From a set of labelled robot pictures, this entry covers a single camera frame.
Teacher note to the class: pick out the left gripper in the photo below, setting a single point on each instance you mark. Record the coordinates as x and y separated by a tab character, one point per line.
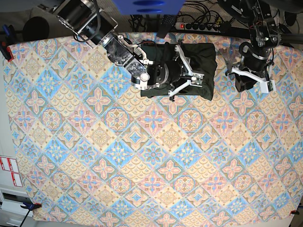
253	69

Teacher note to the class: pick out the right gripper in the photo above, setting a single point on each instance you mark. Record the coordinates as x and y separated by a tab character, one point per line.
178	73

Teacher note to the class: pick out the dark green long-sleeve shirt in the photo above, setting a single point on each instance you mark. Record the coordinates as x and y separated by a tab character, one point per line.
202	58

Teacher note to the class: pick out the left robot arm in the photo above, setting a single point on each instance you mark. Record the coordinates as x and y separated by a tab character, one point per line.
264	32

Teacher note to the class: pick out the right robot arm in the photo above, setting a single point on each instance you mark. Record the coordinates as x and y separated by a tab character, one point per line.
91	25

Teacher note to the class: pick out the black remote keypad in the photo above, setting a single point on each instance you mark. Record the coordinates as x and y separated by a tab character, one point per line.
168	21

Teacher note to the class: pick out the blue plastic box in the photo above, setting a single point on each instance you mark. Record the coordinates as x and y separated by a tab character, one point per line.
152	7

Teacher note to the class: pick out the patterned tile tablecloth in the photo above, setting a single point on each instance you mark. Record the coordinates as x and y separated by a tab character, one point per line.
92	151

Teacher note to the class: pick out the orange clamp bottom right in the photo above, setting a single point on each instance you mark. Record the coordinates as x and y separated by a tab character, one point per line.
295	212

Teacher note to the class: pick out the black round stool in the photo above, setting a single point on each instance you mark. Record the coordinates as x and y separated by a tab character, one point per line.
36	28

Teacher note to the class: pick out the red white label stickers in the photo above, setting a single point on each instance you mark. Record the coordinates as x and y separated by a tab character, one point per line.
9	165

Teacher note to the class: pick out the blue clamp bottom left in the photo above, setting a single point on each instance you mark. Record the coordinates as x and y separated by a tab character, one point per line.
29	207

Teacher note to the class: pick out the white cabinet drawer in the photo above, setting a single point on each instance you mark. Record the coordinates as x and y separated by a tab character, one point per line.
11	212

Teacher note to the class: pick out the white power strip red switch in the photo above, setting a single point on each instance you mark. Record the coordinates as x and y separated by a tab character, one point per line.
186	26

